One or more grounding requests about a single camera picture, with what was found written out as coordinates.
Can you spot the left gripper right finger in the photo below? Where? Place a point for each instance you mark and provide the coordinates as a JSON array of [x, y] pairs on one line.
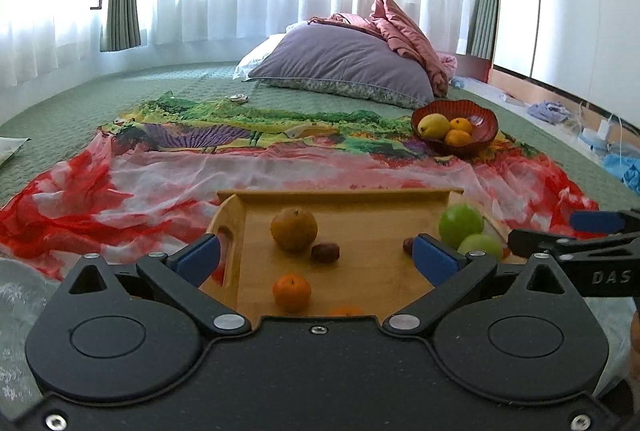
[[456, 279]]

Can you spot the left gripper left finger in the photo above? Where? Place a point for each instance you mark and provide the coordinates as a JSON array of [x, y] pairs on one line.
[[176, 280]]

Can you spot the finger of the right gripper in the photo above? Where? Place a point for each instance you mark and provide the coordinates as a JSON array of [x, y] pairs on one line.
[[606, 222], [525, 243]]

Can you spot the green apple front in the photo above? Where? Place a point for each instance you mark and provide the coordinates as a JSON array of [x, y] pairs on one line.
[[482, 242]]

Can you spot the green apple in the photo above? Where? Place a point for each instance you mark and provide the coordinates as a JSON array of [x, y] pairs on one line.
[[482, 242], [458, 222]]

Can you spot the dried red date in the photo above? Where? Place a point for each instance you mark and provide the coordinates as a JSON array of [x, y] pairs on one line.
[[325, 253], [407, 246]]

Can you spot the small mandarin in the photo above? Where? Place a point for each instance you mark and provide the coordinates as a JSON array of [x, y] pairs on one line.
[[292, 293], [346, 312]]

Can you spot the large brownish orange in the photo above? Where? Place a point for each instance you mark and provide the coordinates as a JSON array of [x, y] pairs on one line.
[[294, 229]]

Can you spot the person hand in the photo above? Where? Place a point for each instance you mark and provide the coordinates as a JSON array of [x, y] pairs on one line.
[[634, 353]]

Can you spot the wooden serving tray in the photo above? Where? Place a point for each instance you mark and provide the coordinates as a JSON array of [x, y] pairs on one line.
[[373, 273]]

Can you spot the red white sheer scarf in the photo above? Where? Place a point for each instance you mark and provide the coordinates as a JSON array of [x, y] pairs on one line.
[[126, 199]]

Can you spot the lavender cloth on floor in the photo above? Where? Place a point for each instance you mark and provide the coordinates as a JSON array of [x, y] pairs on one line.
[[554, 113]]

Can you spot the red glass fruit bowl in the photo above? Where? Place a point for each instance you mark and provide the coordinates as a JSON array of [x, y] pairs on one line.
[[484, 121]]

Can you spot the orange in bowl front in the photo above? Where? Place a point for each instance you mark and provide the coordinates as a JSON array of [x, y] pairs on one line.
[[458, 138]]

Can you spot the orange in bowl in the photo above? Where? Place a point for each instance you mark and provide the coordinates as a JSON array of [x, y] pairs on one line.
[[458, 138], [461, 124]]

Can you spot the orange in bowl rear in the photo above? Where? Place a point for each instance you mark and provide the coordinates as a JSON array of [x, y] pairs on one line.
[[461, 124]]

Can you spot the yellow pear in bowl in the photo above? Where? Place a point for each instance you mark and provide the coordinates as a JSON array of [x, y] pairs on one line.
[[433, 127]]

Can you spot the pale snowflake sheer cloth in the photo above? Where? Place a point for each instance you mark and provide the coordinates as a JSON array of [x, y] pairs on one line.
[[25, 292]]

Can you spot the colourful floral scarf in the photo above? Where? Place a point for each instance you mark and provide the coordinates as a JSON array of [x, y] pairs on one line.
[[170, 124]]

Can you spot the green quilted bedspread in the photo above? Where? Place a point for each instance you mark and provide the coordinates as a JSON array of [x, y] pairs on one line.
[[60, 127]]

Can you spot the white plastic bag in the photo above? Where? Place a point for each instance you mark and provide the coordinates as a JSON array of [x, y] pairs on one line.
[[9, 147]]

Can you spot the purple pillow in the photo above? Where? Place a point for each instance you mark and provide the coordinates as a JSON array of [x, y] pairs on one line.
[[342, 61]]

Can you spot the pink satin pillow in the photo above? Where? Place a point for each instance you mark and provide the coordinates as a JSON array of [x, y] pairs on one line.
[[388, 22]]

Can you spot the white charger with cable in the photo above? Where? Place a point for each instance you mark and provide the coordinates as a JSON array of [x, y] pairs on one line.
[[607, 126]]

